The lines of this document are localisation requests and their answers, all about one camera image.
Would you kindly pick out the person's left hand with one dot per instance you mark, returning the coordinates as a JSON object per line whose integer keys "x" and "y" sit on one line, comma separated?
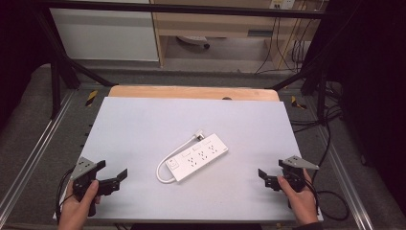
{"x": 75, "y": 212}

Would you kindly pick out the aluminium rail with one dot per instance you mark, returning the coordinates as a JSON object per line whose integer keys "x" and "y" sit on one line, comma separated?
{"x": 35, "y": 150}
{"x": 344, "y": 179}

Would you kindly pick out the white cabinet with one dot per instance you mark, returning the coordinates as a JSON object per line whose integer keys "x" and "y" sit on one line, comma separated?
{"x": 103, "y": 35}

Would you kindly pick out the white power strip under desk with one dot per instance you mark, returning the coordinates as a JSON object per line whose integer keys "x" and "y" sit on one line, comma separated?
{"x": 193, "y": 39}

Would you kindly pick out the black metal frame stand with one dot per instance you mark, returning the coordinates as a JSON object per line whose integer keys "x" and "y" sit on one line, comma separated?
{"x": 55, "y": 89}
{"x": 321, "y": 96}

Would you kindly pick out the wooden desk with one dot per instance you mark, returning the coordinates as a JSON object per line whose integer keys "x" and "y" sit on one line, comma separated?
{"x": 207, "y": 24}

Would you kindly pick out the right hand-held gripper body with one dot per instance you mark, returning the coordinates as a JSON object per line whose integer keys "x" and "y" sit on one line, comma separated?
{"x": 295, "y": 177}

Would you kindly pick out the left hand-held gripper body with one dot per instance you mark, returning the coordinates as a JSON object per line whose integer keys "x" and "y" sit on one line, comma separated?
{"x": 81, "y": 183}

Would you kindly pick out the grey drawer label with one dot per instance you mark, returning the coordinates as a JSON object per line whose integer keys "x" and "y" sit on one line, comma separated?
{"x": 260, "y": 33}

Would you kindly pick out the person's right hand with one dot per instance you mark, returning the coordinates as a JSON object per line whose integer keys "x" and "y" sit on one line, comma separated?
{"x": 301, "y": 204}

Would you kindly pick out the black metal frame crossbar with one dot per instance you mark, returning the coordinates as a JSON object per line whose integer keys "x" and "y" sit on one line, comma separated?
{"x": 191, "y": 9}

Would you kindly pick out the wooden table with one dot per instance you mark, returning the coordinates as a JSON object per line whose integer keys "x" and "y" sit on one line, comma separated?
{"x": 159, "y": 92}

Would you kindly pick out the black curtain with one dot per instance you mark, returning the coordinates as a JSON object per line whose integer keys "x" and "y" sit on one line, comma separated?
{"x": 16, "y": 48}
{"x": 376, "y": 80}

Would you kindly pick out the white power strip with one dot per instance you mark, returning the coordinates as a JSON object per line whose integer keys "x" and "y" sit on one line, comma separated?
{"x": 193, "y": 39}
{"x": 199, "y": 156}

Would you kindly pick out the white wall socket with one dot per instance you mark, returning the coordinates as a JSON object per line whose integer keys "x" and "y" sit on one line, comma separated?
{"x": 281, "y": 4}

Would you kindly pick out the yellow black tape marker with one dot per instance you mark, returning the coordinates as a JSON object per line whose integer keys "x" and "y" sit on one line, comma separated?
{"x": 91, "y": 97}
{"x": 297, "y": 103}

